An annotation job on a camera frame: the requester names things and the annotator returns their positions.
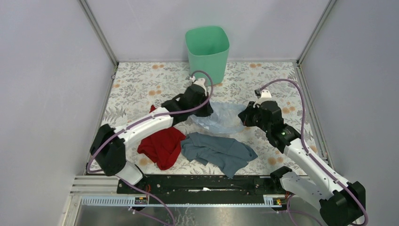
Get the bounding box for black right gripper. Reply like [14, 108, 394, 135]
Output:
[238, 101, 271, 133]

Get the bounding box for light blue plastic trash bag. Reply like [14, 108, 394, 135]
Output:
[190, 101, 246, 134]

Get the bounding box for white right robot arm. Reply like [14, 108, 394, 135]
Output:
[238, 101, 366, 226]

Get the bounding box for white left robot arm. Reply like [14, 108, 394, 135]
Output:
[87, 79, 213, 194]

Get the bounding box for green plastic trash bin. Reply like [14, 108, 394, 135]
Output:
[185, 26, 230, 85]

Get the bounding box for grey-blue cloth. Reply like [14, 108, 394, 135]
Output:
[181, 132, 258, 178]

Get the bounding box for red cloth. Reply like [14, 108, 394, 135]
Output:
[137, 105, 187, 171]

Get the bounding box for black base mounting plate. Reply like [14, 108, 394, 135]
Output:
[136, 174, 291, 205]

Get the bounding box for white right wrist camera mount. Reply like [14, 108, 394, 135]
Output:
[253, 89, 272, 108]

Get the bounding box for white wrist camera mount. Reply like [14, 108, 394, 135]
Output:
[190, 76, 207, 93]
[253, 89, 272, 108]

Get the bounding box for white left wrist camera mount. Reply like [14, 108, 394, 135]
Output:
[190, 76, 207, 93]

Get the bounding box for white slotted cable duct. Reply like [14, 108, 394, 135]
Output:
[80, 195, 283, 208]

